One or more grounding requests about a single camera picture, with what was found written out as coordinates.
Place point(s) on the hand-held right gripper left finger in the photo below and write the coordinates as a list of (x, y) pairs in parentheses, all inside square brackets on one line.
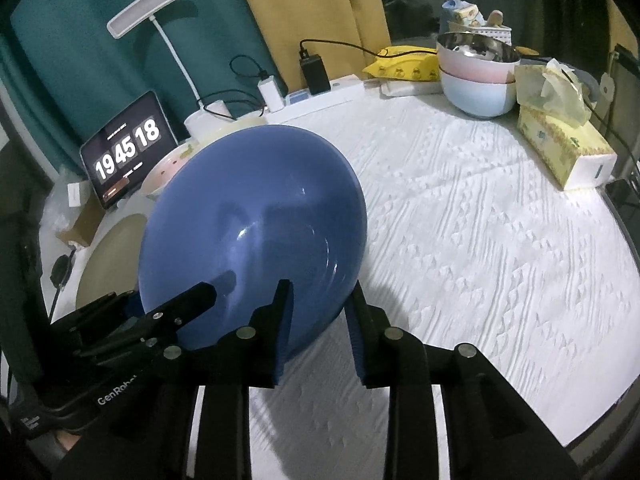
[(282, 330)]

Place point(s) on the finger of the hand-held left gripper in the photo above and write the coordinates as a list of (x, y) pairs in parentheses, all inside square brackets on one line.
[(110, 325), (185, 305)]

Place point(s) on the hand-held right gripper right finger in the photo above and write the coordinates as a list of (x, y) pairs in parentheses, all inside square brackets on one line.
[(357, 335)]

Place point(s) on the beige plate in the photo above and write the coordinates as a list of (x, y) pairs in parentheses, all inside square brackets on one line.
[(110, 260)]

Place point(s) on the large blue bowl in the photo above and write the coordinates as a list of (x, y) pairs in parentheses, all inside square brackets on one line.
[(250, 220)]

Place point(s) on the pink strawberry bowl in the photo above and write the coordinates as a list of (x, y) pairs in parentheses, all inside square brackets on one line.
[(167, 170)]

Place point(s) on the black round puck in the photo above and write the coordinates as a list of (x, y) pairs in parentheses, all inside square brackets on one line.
[(62, 271)]

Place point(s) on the cardboard box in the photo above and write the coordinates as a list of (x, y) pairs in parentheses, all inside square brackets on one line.
[(82, 222)]

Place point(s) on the white textured tablecloth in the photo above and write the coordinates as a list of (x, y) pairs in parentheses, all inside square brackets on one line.
[(450, 260)]

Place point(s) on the clear plastic bag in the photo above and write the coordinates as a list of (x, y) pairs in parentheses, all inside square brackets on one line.
[(57, 205)]

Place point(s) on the tablet with clock display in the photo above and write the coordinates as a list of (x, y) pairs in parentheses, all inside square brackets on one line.
[(127, 152)]

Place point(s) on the white charger plug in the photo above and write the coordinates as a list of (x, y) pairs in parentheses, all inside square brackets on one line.
[(271, 92)]

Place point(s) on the white power strip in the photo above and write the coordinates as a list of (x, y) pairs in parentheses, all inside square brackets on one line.
[(330, 95)]

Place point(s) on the black power adapter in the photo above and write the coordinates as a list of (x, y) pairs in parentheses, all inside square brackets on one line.
[(315, 75)]

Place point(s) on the teal curtain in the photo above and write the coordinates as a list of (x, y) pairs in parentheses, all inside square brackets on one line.
[(75, 70)]

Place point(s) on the light blue bowl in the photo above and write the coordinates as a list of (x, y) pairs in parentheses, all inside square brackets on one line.
[(477, 97)]

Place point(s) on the yellow packet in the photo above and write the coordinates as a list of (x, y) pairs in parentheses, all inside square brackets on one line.
[(400, 62)]

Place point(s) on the yellow tissue box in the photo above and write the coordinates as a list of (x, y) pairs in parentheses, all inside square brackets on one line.
[(560, 140)]

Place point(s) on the pale pink bowl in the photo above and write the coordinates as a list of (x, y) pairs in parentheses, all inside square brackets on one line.
[(475, 71)]

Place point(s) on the white desk lamp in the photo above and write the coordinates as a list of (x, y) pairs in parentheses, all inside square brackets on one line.
[(147, 5)]

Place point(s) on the metal bowl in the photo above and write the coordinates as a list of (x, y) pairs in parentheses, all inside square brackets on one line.
[(477, 47)]

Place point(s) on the yellow curtain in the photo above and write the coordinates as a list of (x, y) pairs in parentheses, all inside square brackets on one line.
[(310, 5)]

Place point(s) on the white carton with items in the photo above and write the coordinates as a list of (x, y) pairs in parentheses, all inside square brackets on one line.
[(475, 22)]

